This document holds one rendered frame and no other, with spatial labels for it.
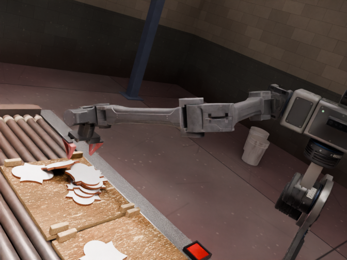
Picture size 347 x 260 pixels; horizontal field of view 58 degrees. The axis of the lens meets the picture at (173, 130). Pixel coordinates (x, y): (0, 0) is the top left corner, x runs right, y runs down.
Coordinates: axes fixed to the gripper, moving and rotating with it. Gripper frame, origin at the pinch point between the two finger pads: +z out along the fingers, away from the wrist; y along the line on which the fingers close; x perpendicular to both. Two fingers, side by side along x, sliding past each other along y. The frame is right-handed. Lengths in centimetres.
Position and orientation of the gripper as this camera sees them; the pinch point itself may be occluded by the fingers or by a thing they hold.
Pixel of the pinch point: (79, 155)
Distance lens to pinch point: 126.5
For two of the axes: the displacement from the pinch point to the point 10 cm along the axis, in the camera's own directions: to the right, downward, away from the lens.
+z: -3.2, 8.8, 3.5
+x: 7.0, 4.7, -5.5
